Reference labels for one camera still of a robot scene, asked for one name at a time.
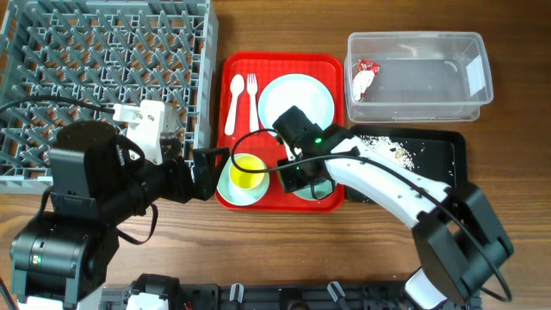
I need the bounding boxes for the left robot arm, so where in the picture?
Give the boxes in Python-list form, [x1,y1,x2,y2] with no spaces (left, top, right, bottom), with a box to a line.
[10,121,230,309]

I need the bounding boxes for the green bowl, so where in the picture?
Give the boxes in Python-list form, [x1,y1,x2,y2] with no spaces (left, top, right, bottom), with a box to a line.
[293,178,334,201]

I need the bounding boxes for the clear plastic bin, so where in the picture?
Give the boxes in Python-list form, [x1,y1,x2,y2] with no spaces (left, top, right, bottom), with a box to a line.
[344,31,494,123]

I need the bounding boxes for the black cable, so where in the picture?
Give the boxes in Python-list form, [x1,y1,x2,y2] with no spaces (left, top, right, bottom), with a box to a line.
[0,95,116,115]
[230,127,513,302]

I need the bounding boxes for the rice and food leftovers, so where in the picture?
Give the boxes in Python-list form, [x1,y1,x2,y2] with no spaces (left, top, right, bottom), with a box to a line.
[359,134,455,177]

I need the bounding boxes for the white plastic spoon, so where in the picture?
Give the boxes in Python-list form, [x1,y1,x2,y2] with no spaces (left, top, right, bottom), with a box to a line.
[224,74,245,136]

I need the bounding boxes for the right black cable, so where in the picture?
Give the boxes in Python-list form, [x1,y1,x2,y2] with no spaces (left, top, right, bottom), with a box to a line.
[230,127,513,302]

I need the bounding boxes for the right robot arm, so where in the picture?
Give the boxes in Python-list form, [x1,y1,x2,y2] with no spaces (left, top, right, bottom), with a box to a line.
[273,106,514,309]

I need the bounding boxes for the white plastic fork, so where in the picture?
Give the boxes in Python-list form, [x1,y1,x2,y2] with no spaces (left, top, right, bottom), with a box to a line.
[247,73,259,132]

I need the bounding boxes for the small light blue saucer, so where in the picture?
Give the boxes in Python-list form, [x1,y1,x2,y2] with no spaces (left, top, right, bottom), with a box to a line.
[217,159,269,206]

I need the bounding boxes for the black waste tray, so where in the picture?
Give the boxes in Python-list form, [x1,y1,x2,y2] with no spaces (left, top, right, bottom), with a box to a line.
[350,125,468,188]

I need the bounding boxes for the red snack wrapper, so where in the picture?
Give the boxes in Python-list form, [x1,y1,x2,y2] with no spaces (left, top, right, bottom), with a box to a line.
[352,59,381,101]

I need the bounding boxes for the yellow cup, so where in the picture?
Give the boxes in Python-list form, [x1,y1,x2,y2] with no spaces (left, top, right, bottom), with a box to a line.
[229,154,265,190]

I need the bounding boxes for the left black cable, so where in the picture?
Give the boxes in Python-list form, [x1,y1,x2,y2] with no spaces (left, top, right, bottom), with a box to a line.
[0,95,116,115]

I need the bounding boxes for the red plastic tray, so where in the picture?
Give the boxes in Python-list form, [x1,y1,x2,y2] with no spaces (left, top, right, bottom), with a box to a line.
[215,52,345,213]

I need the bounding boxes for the grey dishwasher rack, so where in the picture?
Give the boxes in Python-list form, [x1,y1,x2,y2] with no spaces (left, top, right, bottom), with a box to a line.
[1,1,219,194]

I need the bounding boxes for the large light blue plate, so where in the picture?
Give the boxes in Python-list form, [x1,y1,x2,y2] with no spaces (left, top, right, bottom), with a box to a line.
[257,73,336,129]

